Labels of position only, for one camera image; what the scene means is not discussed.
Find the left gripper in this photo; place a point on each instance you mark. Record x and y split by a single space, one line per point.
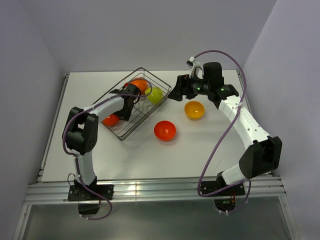
125 115

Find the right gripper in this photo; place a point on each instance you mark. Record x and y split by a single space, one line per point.
183 87

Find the red-orange bowl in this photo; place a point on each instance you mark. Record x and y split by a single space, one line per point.
165 130
110 120

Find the lime green bowl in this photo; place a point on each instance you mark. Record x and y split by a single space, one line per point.
154 94

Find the yellow-orange bowl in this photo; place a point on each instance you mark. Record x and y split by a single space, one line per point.
194 110

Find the orange bowl white inside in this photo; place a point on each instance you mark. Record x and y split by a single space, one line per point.
141 83

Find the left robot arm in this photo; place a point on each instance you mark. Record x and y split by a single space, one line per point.
80 134

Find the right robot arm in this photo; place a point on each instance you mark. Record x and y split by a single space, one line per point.
262 151

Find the wire dish rack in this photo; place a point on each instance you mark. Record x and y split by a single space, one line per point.
136 110

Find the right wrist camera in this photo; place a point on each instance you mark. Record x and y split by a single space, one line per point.
194 66

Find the aluminium rail frame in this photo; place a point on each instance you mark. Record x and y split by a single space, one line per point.
155 182

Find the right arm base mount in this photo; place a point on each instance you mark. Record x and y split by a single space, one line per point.
224 196

